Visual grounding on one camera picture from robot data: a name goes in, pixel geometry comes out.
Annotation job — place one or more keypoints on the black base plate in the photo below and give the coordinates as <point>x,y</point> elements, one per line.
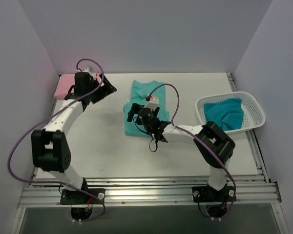
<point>205,194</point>
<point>77,198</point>

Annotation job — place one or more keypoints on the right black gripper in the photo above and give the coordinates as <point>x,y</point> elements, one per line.
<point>136,110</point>

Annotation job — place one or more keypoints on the folded pink t shirt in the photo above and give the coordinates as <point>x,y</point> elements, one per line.
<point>65,82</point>

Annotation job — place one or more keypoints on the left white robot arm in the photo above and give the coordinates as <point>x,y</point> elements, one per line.
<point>50,149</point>

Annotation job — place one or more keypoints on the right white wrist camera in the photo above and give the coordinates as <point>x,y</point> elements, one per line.
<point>152,102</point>

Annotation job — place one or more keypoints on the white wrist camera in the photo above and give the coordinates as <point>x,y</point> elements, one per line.
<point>87,69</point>
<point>152,102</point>

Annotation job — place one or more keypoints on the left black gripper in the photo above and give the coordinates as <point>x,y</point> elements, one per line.
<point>100,88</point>

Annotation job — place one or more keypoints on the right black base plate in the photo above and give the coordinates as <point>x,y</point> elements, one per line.
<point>205,194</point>

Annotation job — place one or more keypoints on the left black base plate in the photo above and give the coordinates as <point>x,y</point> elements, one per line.
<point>77,198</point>

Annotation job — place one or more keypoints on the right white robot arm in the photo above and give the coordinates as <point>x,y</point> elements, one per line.
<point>214,145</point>

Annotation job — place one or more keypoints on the white perforated plastic basket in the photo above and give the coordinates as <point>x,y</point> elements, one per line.
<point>254,116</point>

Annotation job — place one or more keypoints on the dark teal t shirt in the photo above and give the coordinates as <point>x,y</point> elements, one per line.
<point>227,114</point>

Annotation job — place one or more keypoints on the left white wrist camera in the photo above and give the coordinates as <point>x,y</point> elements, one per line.
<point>87,69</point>

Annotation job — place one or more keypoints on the aluminium rail frame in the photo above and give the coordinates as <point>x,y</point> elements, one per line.
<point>131,174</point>

